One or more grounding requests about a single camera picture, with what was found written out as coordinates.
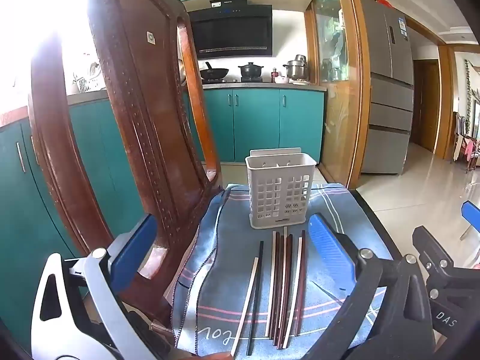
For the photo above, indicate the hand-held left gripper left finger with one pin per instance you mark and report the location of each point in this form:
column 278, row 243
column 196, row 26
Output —
column 138, row 242

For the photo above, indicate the wood framed glass door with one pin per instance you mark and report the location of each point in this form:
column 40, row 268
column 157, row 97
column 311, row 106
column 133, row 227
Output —
column 333, row 82

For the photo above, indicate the brown wooden door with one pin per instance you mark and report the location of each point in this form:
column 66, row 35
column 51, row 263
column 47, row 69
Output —
column 427, row 105

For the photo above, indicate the steel stock pot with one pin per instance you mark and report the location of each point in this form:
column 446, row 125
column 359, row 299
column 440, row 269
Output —
column 296, row 70

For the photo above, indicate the black wok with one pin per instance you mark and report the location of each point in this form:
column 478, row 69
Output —
column 215, row 73

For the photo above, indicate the white dish rack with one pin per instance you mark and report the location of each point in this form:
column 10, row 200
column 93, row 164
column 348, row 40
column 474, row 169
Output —
column 88, row 83

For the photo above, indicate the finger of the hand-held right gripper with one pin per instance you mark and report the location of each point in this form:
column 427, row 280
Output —
column 431, row 247
column 471, row 215

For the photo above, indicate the silver refrigerator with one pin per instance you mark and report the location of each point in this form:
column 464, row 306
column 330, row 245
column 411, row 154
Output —
column 386, row 101

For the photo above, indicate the red bag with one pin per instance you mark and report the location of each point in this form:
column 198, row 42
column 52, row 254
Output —
column 380, row 0

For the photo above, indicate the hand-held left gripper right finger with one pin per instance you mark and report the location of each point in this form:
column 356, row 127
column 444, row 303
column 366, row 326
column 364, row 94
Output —
column 330, row 249

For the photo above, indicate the black lidded pot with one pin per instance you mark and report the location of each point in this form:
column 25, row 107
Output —
column 251, row 71

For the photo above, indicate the pink bowl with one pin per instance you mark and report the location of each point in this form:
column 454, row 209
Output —
column 281, row 80

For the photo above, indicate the teal lower cabinet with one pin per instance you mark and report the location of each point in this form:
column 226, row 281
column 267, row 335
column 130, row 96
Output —
column 15, row 195
column 255, row 120

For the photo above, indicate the carved wooden chair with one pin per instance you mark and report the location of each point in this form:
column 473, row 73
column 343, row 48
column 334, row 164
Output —
column 150, row 120

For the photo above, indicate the row of chopsticks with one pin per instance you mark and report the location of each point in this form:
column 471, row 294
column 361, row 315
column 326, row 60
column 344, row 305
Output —
column 279, row 288

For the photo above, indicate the gas stove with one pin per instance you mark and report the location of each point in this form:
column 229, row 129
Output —
column 234, row 80

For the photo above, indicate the blue checked cloth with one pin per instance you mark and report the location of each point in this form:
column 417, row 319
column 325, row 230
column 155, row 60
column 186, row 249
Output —
column 232, row 232

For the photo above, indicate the white plastic utensil holder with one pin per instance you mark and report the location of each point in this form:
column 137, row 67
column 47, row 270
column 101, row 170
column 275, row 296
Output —
column 277, row 195

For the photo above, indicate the clothes drying rack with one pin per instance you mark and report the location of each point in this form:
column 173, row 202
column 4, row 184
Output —
column 467, row 146

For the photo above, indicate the grey kitchen countertop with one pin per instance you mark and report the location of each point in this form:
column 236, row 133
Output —
column 262, row 86

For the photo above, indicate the black range hood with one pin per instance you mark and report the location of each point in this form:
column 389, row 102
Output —
column 232, row 33

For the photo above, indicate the small red bottle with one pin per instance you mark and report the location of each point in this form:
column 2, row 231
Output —
column 275, row 75

